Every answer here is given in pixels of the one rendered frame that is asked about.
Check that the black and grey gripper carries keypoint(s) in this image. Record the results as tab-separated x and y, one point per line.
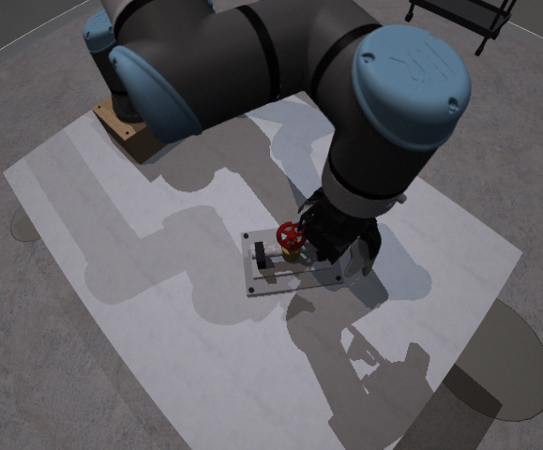
364	249

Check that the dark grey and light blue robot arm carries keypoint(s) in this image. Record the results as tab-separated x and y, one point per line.
188	69

